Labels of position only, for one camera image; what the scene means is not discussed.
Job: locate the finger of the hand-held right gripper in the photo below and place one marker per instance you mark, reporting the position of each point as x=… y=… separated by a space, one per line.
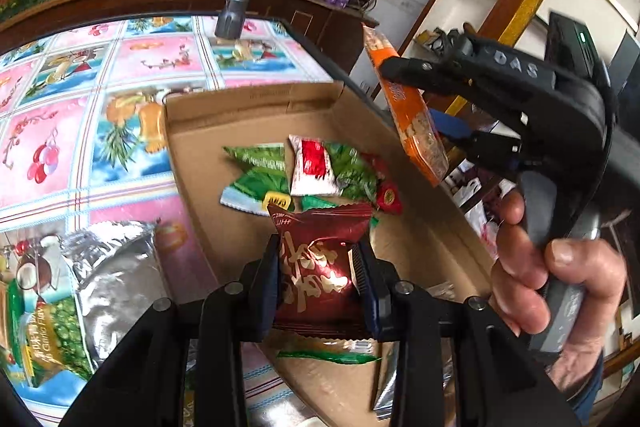
x=415 y=69
x=450 y=124

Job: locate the person's right hand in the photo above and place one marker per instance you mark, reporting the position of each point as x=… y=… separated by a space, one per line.
x=520 y=287

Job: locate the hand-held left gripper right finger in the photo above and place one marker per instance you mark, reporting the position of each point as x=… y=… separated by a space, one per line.
x=372 y=302

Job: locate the small silver packet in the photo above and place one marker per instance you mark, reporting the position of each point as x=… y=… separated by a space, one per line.
x=385 y=392

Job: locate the orange cracker packet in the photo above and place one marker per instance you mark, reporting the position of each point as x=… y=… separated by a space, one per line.
x=415 y=132

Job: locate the silver green pea bag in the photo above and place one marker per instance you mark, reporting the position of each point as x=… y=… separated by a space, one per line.
x=110 y=267

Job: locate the dark wooden cabinet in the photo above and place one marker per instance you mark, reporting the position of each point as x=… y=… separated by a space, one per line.
x=325 y=27

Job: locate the red candy packet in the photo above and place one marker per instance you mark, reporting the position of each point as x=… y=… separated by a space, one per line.
x=389 y=199

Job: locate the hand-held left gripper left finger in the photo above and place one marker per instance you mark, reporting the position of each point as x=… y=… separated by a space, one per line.
x=267 y=287

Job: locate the red and white snack packet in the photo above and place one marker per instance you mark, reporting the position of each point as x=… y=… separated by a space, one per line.
x=312 y=162

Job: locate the printed fruit tablecloth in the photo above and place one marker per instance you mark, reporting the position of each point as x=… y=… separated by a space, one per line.
x=75 y=132

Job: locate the dark metal clutter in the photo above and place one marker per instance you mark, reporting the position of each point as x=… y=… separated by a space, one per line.
x=440 y=42

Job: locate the shallow cardboard box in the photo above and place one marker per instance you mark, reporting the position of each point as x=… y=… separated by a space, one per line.
x=240 y=117

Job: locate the dark red snack packet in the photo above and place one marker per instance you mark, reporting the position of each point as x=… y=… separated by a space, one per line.
x=315 y=267

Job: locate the person's right forearm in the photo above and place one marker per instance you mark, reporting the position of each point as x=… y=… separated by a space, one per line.
x=590 y=387

